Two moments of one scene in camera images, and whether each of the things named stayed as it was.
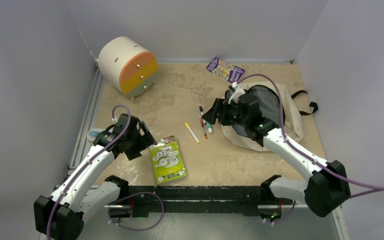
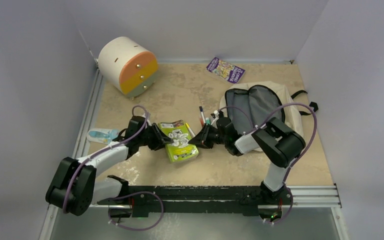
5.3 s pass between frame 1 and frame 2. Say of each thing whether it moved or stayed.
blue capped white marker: stayed
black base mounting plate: stayed
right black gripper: moved
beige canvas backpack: stayed
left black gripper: moved
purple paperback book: stayed
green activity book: moved
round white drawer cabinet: stayed
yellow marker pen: stayed
